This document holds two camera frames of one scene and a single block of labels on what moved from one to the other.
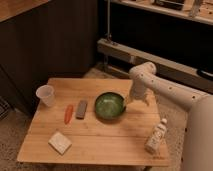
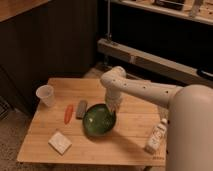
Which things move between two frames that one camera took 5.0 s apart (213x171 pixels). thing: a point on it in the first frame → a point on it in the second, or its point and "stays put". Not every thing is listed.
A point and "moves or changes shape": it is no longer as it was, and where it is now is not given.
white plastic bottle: [156, 137] stays put
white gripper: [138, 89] → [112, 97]
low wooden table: [95, 121] stays put
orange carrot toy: [68, 114] stays put
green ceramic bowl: [110, 106] moves or changes shape
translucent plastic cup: [47, 95] stays put
